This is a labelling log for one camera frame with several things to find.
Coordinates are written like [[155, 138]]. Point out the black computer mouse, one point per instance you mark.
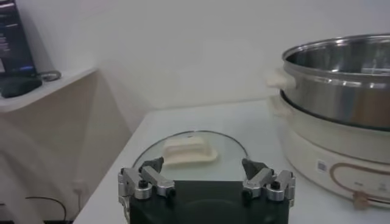
[[18, 86]]

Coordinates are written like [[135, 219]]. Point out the steel steamer pot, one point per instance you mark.
[[304, 146]]

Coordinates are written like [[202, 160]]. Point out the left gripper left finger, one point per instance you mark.
[[146, 179]]

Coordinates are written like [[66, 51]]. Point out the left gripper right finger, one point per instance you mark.
[[268, 181]]

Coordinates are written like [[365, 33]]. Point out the white side desk with mouse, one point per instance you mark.
[[61, 83]]

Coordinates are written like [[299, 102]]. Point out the perforated steel steamer basket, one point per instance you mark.
[[335, 100]]

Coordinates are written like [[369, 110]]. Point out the white wall socket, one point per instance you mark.
[[78, 186]]

